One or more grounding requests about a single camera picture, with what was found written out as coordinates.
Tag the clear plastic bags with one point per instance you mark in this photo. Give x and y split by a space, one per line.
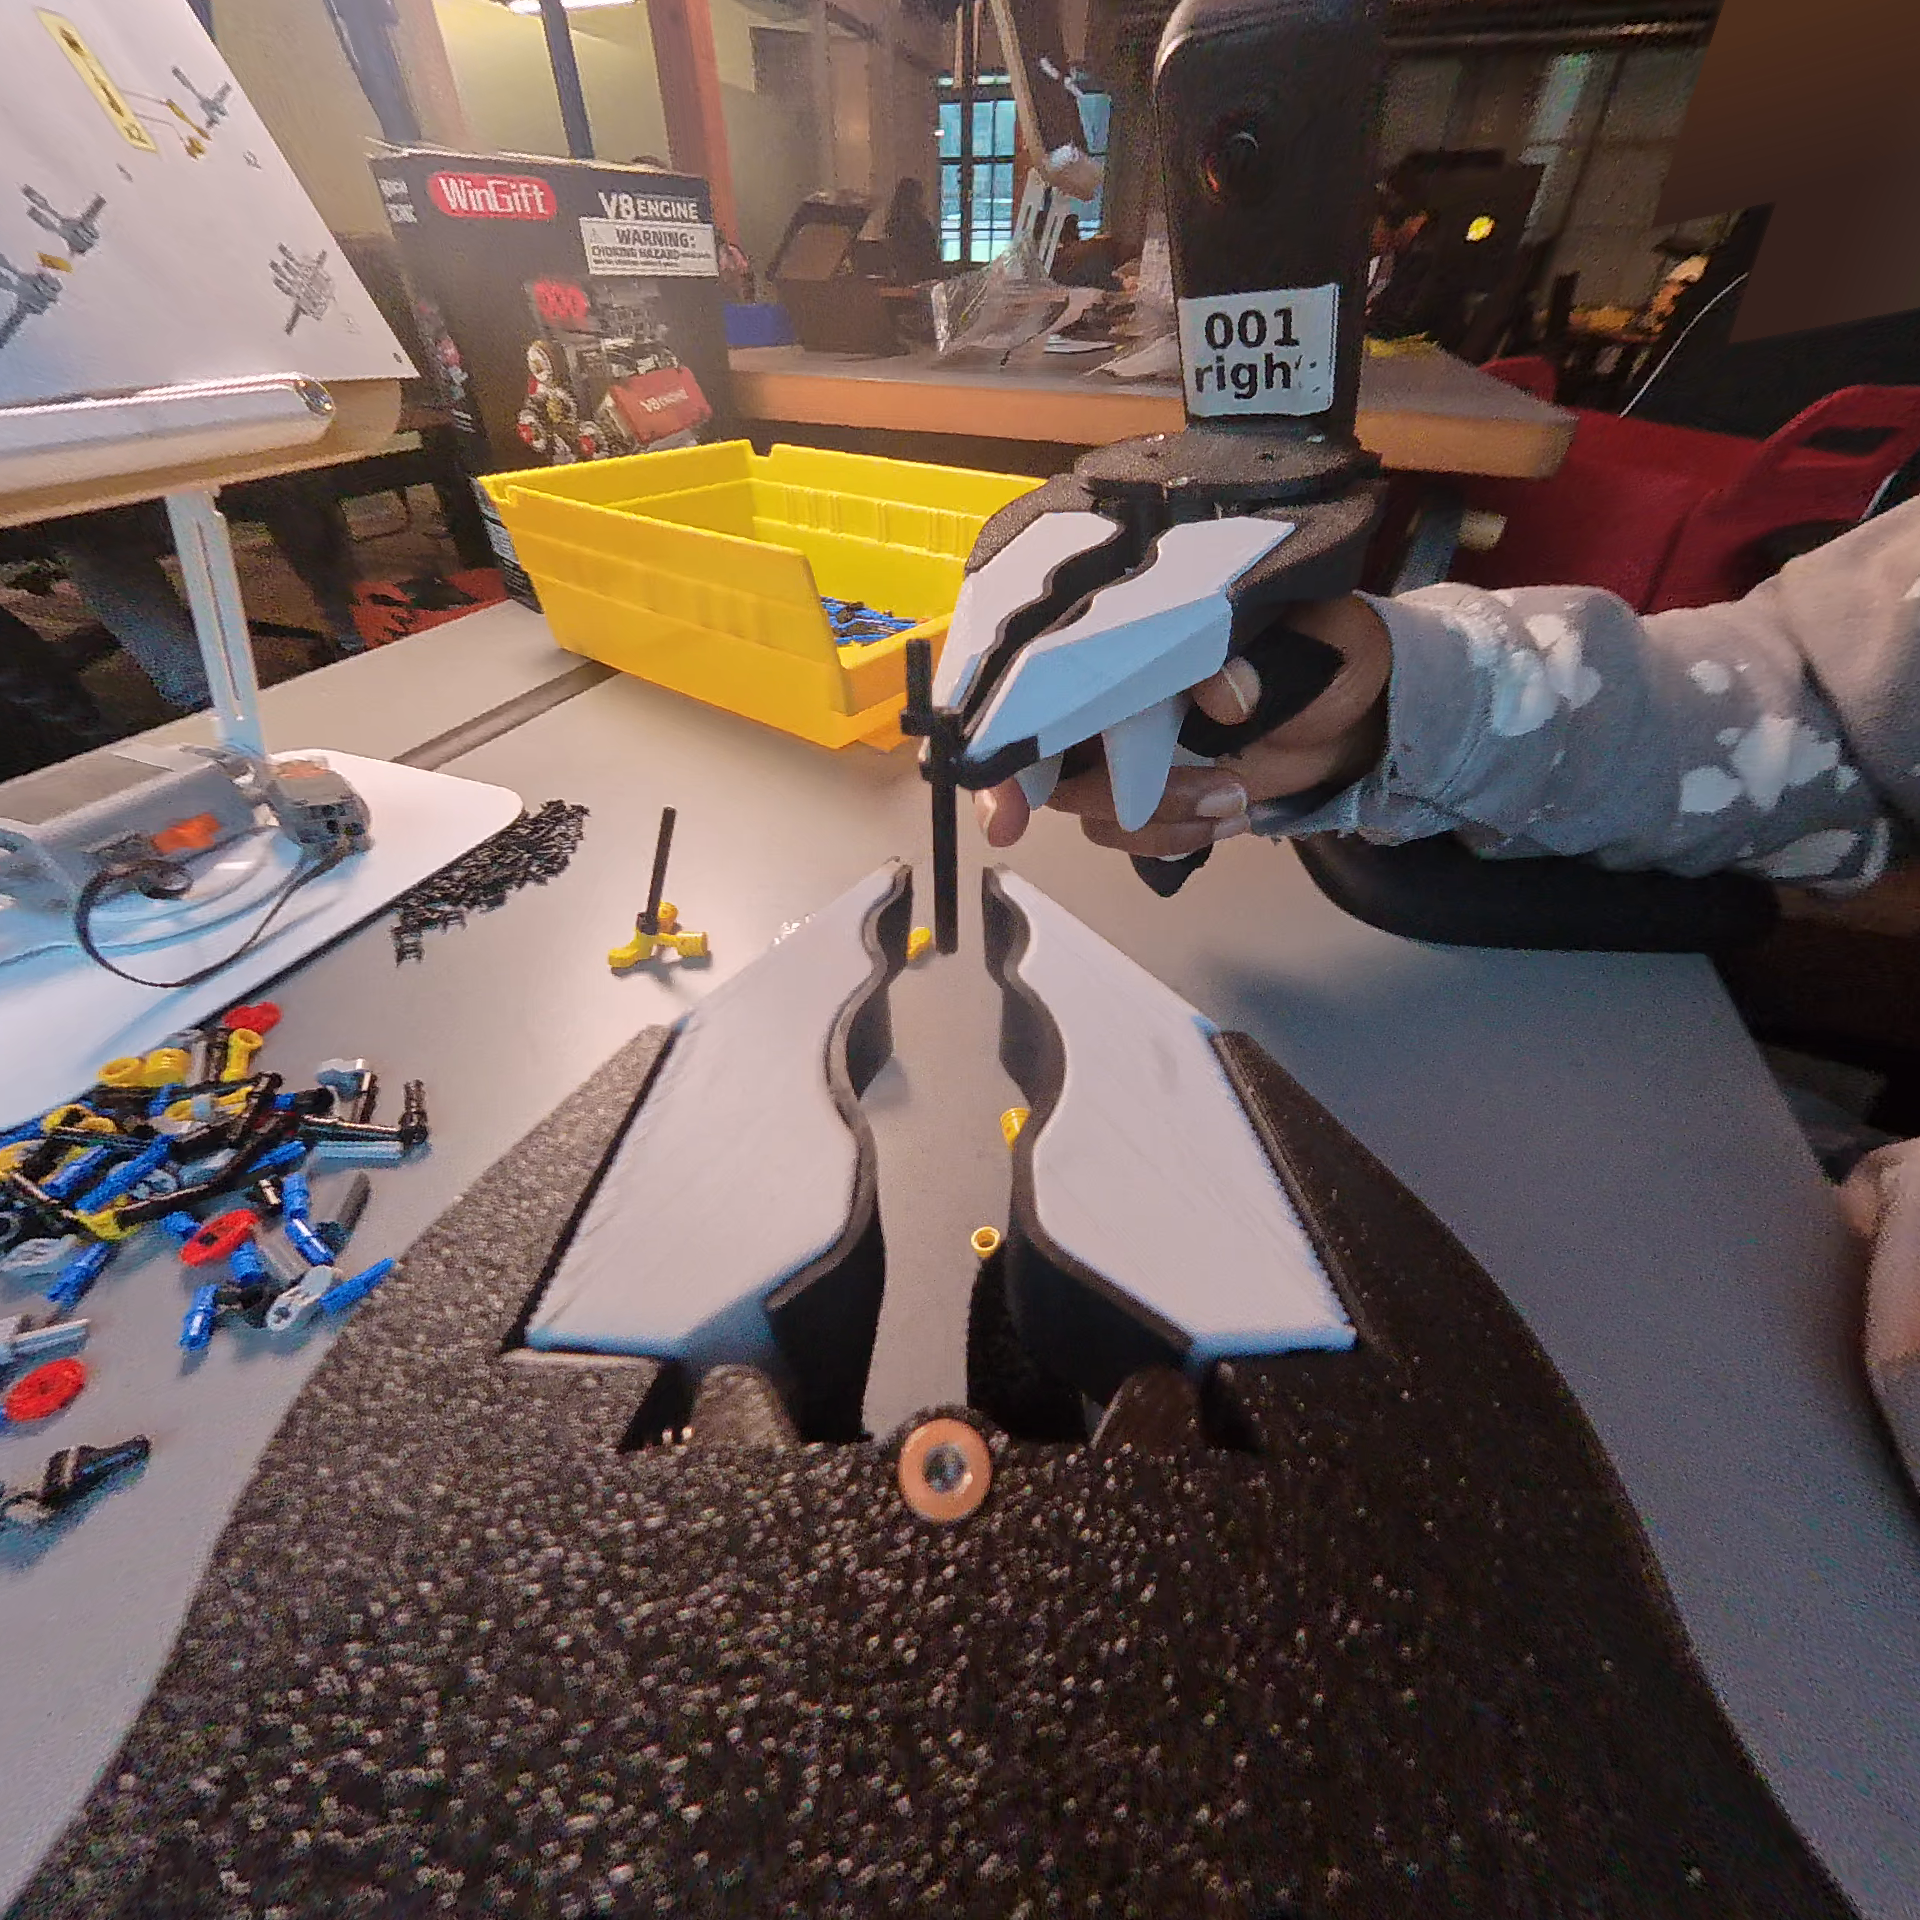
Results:
1019 317

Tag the grey desk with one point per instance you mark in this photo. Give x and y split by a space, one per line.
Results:
1499 1126

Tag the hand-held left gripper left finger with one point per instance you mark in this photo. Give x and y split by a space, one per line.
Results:
721 1184

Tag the white instruction poster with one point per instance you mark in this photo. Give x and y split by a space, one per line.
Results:
182 194

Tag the window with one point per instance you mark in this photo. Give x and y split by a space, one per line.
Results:
991 159

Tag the blue bin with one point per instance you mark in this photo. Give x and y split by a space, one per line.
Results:
757 325

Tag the bare black axle rod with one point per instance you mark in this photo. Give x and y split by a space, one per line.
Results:
944 855

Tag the long wooden table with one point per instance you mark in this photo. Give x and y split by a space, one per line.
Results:
1050 405

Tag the pile of small black pins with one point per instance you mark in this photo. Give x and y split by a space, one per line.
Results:
495 870

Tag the red round brick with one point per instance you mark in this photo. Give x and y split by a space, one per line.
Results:
43 1391

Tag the white book stand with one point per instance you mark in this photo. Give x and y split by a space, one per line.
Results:
218 629

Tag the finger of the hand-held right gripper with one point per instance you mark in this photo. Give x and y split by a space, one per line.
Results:
1037 546
1142 646

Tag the black engine set box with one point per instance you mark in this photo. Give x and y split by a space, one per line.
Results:
600 301

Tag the person's right hand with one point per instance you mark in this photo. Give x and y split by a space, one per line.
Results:
1184 786

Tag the cluster of blue pins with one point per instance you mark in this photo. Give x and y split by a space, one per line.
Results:
869 618

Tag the black axle with yellow connectors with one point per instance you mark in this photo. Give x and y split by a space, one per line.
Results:
661 862

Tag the grey toy motor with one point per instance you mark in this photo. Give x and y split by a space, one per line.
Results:
307 804

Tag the pile of mixed small bricks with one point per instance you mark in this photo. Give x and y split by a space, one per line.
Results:
182 1141

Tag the wooden board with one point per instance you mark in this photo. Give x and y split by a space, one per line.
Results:
90 487

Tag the person's torso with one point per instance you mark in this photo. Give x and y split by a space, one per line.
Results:
1890 1306

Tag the black connector piece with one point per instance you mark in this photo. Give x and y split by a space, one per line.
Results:
90 1464

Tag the yellow plastic bin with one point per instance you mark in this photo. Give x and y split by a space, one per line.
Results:
675 600

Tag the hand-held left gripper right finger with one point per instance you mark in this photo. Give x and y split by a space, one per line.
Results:
1171 1184

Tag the black chair armrest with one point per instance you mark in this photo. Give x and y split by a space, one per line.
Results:
1499 901

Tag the person's right forearm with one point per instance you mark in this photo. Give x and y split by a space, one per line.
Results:
1622 721

